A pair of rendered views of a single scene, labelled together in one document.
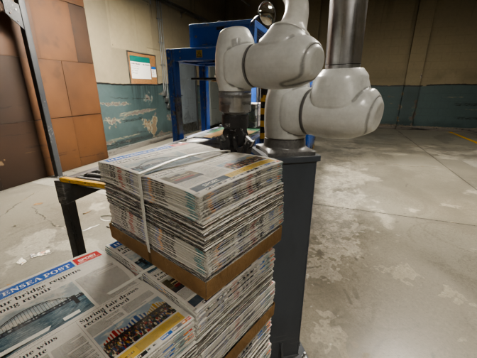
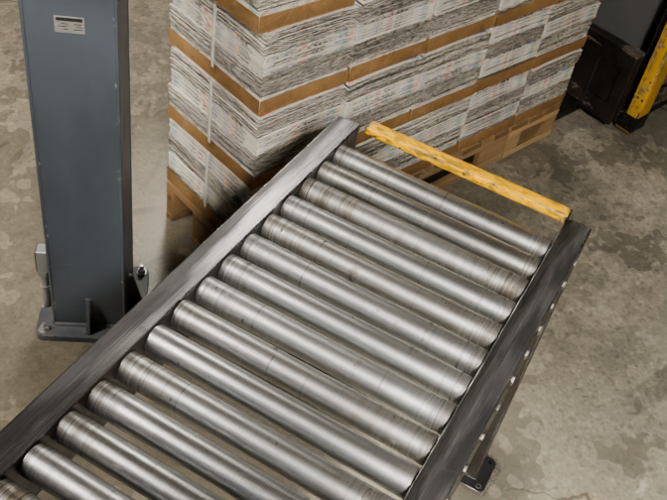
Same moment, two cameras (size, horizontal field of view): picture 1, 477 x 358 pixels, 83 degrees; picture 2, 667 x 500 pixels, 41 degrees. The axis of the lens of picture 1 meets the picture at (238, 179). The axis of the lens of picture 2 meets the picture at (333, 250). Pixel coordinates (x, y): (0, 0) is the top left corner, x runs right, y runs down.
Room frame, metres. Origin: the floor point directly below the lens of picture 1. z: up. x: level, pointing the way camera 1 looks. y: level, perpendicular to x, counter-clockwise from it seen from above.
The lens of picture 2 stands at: (2.56, 0.48, 1.84)
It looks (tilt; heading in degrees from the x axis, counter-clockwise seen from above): 43 degrees down; 182
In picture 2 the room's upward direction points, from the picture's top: 11 degrees clockwise
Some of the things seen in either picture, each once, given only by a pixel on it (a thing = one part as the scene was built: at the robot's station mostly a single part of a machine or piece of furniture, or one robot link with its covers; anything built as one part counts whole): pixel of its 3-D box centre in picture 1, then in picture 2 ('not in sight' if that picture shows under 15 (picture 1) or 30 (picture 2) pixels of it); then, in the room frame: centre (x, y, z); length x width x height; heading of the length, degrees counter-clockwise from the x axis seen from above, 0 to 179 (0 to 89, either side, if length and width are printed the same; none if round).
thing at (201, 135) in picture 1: (231, 137); not in sight; (2.74, 0.08, 0.75); 0.70 x 0.65 x 0.10; 160
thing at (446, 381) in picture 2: not in sight; (340, 326); (1.60, 0.49, 0.77); 0.47 x 0.05 x 0.05; 70
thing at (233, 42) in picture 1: (238, 60); not in sight; (0.76, 0.00, 1.30); 0.13 x 0.11 x 0.16; 46
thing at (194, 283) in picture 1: (225, 245); not in sight; (0.58, 0.03, 0.86); 0.29 x 0.16 x 0.04; 141
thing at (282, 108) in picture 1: (289, 106); not in sight; (1.01, -0.18, 1.17); 0.18 x 0.16 x 0.22; 46
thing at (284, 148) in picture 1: (282, 143); not in sight; (1.03, -0.17, 1.03); 0.22 x 0.18 x 0.06; 13
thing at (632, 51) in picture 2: not in sight; (561, 50); (-0.56, 1.08, 0.20); 0.62 x 0.05 x 0.30; 51
